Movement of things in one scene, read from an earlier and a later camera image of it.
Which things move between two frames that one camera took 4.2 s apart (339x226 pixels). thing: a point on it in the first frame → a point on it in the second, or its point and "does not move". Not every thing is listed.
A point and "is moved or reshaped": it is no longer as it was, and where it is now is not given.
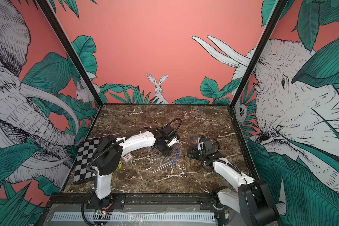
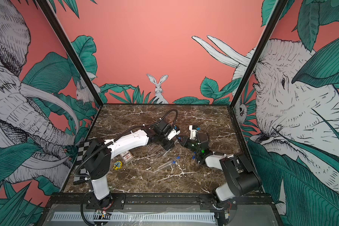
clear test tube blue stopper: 173,162 does not move
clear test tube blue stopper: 177,157 is moved or reshaped
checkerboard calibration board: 85,151 does not move
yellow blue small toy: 119,165 does not move
